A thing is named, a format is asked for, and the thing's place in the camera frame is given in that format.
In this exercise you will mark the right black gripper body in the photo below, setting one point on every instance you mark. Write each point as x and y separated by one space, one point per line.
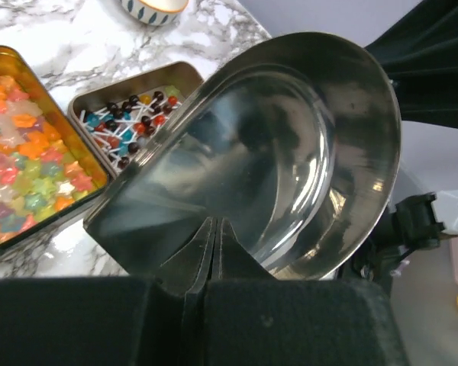
411 227

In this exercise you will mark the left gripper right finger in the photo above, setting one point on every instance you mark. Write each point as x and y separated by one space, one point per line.
251 318

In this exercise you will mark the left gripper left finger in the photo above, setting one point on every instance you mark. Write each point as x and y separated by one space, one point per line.
110 320

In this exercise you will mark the metal scoop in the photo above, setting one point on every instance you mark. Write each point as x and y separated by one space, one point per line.
296 142

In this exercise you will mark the tin of translucent star candies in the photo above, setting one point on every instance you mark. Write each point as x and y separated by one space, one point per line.
50 170

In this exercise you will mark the tin of mini lollipops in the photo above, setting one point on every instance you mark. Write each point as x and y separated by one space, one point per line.
121 117

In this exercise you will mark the white ceramic bowl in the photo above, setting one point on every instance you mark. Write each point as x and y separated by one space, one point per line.
154 13

